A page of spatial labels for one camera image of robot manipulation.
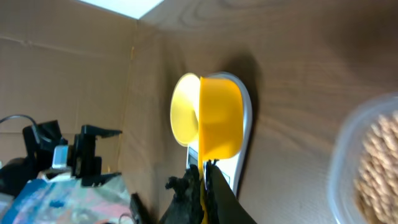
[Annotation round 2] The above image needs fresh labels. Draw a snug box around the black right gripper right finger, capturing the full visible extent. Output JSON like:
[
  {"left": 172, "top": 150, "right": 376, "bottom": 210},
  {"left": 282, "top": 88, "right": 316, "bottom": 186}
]
[{"left": 205, "top": 160, "right": 256, "bottom": 224}]

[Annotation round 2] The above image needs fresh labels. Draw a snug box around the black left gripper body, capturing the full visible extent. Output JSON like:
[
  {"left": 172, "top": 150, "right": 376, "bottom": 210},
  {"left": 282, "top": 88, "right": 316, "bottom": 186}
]
[{"left": 72, "top": 125, "right": 102, "bottom": 178}]

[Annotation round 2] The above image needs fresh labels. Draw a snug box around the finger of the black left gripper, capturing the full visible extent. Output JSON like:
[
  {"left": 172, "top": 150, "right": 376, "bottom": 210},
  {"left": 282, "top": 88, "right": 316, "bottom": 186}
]
[
  {"left": 81, "top": 124, "right": 123, "bottom": 138},
  {"left": 81, "top": 172, "right": 121, "bottom": 187}
]

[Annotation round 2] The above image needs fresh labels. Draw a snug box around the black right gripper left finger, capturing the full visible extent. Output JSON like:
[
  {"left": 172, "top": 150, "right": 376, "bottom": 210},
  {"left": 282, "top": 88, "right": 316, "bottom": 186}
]
[{"left": 159, "top": 165, "right": 204, "bottom": 224}]

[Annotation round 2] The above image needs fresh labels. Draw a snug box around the yellow plastic measuring scoop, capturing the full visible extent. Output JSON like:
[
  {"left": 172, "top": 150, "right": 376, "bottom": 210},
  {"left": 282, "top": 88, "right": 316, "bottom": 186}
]
[{"left": 197, "top": 76, "right": 244, "bottom": 224}]

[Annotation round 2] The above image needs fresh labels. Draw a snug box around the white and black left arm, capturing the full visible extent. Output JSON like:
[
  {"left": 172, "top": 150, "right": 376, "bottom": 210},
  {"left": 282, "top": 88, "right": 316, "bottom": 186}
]
[{"left": 1, "top": 120, "right": 122, "bottom": 197}]

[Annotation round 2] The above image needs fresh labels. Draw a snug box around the white digital kitchen scale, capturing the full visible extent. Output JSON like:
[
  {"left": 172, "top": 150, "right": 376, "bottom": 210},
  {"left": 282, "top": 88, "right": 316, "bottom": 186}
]
[{"left": 186, "top": 72, "right": 252, "bottom": 194}]

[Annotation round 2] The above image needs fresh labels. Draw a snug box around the pale yellow bowl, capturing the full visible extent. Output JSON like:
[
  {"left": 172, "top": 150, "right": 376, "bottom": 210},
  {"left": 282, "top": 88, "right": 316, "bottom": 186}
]
[{"left": 170, "top": 73, "right": 200, "bottom": 146}]

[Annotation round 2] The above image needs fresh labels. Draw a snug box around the brown cardboard panel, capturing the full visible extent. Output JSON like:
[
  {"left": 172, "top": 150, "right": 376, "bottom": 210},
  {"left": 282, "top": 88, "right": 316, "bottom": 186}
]
[{"left": 1, "top": 1, "right": 162, "bottom": 212}]

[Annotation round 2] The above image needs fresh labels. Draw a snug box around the clear container of soybeans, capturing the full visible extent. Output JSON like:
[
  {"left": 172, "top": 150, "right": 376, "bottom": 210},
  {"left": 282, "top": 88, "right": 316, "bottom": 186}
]
[{"left": 327, "top": 93, "right": 397, "bottom": 223}]

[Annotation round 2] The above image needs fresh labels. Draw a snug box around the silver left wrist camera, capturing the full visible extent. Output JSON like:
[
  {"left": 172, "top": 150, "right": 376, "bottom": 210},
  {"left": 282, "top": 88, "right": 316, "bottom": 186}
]
[{"left": 52, "top": 145, "right": 69, "bottom": 169}]

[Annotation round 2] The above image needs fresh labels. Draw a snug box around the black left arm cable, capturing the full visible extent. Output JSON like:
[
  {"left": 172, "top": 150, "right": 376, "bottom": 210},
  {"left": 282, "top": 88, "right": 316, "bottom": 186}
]
[{"left": 0, "top": 114, "right": 40, "bottom": 131}]

